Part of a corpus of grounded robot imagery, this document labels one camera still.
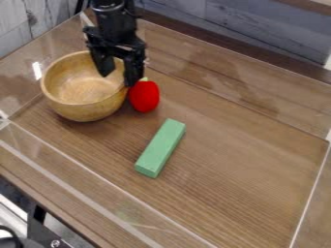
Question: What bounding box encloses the clear acrylic corner bracket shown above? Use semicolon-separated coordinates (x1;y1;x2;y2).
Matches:
79;12;95;35

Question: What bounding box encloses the wooden bowl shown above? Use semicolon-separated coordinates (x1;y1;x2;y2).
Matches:
40;50;129;122

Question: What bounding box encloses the red plush strawberry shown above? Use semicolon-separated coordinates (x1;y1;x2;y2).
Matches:
129;77;161;112

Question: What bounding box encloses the green rectangular block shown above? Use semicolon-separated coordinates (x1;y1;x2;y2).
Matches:
135;118;187;178

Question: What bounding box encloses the black cable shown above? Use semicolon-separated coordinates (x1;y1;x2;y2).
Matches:
0;225;23;248

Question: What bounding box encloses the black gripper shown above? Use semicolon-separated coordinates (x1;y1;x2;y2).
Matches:
83;6;146;87

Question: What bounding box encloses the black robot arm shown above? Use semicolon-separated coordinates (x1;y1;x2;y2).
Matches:
83;0;146;87

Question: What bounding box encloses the black table leg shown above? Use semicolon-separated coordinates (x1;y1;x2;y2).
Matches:
27;205;72;248

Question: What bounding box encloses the clear acrylic tray wall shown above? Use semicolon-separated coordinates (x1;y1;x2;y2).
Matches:
0;119;217;248

